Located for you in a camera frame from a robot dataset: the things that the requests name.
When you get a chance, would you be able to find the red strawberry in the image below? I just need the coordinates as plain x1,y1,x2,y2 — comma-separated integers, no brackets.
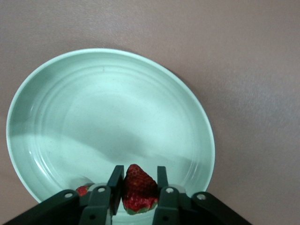
122,164,159,215
75,185,91,197

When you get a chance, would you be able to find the pale green round plate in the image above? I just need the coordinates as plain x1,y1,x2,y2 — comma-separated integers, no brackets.
6,48,216,223

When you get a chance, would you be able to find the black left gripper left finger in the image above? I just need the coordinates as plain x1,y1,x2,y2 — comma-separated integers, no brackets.
79,165,125,225

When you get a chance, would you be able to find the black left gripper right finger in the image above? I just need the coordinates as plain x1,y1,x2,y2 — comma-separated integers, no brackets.
152,165,180,225

